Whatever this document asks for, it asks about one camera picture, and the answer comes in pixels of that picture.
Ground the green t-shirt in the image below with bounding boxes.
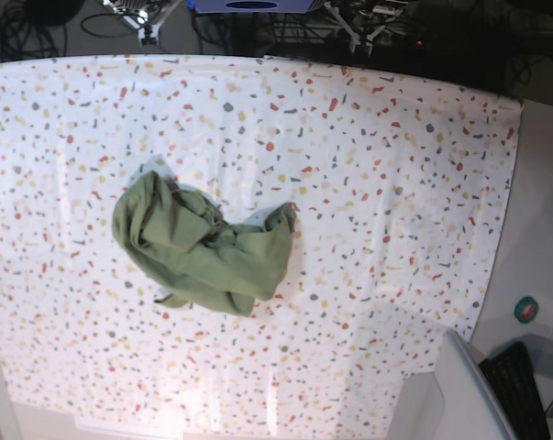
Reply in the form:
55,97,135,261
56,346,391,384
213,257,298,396
112,171,296,316

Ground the terrazzo patterned tablecloth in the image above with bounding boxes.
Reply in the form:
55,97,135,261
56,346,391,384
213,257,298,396
0,56,523,439

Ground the blue box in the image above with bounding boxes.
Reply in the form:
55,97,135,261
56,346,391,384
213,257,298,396
186,0,326,14

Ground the green tape roll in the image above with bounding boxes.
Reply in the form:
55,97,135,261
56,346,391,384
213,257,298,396
514,296,539,325

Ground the white monitor edge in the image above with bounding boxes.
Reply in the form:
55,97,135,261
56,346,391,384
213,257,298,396
434,330,516,440

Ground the black keyboard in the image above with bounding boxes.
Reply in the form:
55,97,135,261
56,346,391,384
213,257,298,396
479,342,551,440

